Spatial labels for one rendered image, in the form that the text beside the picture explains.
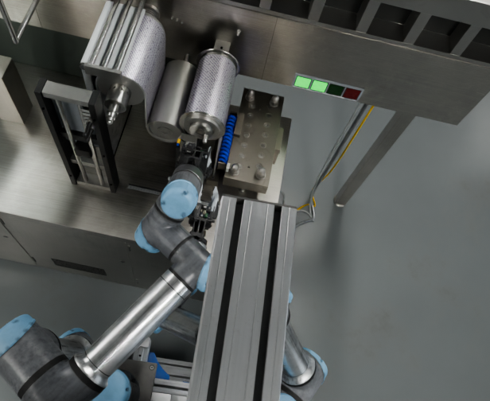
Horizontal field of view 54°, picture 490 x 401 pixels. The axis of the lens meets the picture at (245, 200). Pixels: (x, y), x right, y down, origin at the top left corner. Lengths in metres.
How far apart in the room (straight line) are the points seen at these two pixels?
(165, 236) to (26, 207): 0.85
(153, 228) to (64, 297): 1.61
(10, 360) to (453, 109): 1.56
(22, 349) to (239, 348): 0.68
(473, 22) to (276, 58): 0.61
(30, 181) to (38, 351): 0.90
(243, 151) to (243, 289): 1.26
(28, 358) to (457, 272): 2.48
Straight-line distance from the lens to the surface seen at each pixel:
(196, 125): 1.50
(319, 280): 2.74
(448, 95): 1.84
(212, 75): 1.57
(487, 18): 1.61
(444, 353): 2.93
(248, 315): 0.52
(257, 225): 0.55
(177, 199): 1.03
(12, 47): 2.14
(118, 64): 1.41
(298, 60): 1.71
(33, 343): 1.13
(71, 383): 1.10
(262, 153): 1.77
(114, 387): 1.50
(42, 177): 1.89
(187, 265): 1.07
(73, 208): 1.81
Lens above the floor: 2.53
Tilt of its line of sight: 64 degrees down
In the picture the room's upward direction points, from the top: 18 degrees clockwise
